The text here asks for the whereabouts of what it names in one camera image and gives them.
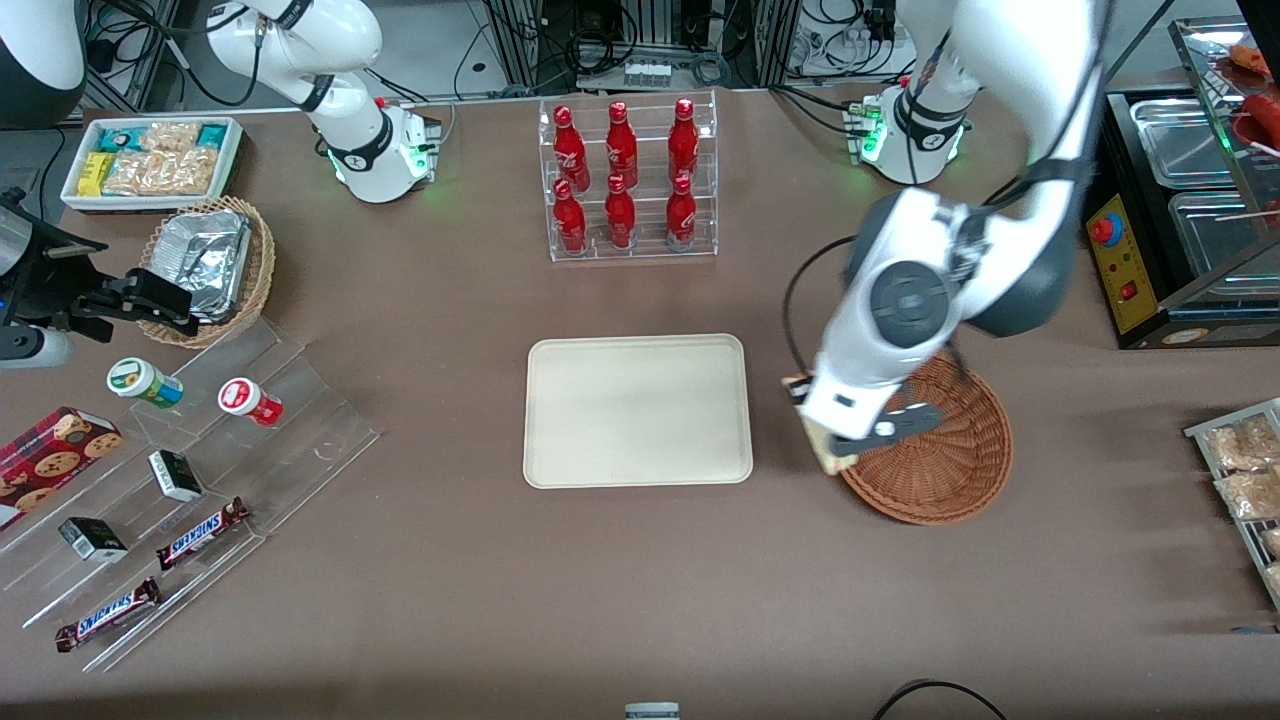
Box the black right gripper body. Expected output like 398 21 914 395
0 205 126 336

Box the triangular sandwich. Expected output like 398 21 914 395
782 373 863 477

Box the brown wicker basket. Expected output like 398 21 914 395
835 350 1013 526

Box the light wicker basket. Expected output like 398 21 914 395
138 195 276 349

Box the cream rectangular tray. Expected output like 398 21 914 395
523 334 754 491

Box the green lid yogurt cup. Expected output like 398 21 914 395
107 357 185 409

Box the red lid yogurt cup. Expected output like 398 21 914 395
218 377 284 428

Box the white snack bin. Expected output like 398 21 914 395
60 115 246 216

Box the red chocolate chip cookie box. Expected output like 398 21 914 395
0 405 123 531

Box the small black carton box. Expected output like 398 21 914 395
148 450 204 503
58 517 129 563

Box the clear acrylic stepped stand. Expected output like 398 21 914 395
0 318 381 673

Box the Snickers chocolate bar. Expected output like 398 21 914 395
155 497 251 571
55 577 163 653

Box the clear acrylic bottle rack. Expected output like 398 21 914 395
538 90 719 263

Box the red cola bottle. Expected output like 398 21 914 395
553 178 588 256
666 172 698 249
553 105 591 193
605 173 638 251
605 100 639 189
668 97 700 186

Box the black food warmer appliance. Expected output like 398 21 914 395
1085 15 1280 351

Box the metal snack rack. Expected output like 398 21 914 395
1185 398 1280 611

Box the clear nut snack pack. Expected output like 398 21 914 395
1215 468 1280 521
1203 415 1280 471

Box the stainless steel pan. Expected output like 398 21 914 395
1130 97 1241 189
1168 190 1280 281

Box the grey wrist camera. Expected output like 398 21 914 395
0 328 74 369

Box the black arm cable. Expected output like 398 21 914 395
783 236 863 376

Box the black floor cable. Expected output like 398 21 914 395
873 680 1009 720

